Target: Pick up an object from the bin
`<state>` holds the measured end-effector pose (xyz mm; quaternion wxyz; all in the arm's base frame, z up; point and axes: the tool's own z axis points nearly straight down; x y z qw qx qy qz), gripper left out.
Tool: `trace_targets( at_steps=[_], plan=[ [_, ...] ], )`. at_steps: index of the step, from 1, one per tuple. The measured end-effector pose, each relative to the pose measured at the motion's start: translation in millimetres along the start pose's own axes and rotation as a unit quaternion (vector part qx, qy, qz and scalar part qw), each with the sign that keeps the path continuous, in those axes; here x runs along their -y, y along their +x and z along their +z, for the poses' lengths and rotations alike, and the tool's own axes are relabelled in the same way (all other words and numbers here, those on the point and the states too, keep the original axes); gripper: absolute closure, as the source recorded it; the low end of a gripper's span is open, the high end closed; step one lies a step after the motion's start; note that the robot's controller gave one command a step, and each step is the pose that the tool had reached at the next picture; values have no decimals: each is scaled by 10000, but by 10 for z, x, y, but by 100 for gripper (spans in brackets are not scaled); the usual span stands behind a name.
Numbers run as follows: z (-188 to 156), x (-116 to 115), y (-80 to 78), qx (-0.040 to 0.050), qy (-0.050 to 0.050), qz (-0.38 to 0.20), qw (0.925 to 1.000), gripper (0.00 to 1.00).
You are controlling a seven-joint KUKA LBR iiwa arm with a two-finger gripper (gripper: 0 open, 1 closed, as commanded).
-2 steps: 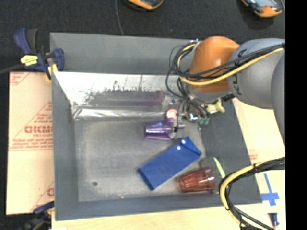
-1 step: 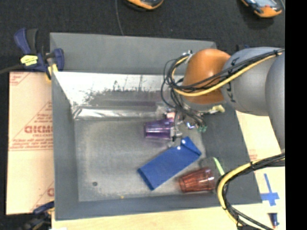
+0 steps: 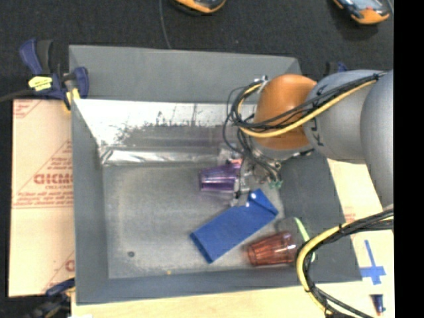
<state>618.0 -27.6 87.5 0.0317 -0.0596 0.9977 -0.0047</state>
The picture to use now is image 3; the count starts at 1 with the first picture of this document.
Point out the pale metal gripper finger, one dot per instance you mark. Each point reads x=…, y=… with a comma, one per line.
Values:
x=242, y=195
x=232, y=157

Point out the purple clear plastic cup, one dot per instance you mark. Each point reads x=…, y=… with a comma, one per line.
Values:
x=217, y=179

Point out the blue flat block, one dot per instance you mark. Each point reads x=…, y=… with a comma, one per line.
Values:
x=232, y=227

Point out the clear cup with green rim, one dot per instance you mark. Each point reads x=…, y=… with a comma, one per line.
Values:
x=293, y=227

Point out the red-orange clear plastic cup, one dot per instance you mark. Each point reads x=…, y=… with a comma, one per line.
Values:
x=271, y=248

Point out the grey metal bin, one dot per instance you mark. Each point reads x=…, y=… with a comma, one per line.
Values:
x=149, y=217

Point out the brown cardboard board, red print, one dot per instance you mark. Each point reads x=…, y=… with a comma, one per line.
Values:
x=39, y=210

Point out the black cylinder on white bracket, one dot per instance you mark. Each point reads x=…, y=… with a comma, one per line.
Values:
x=300, y=153

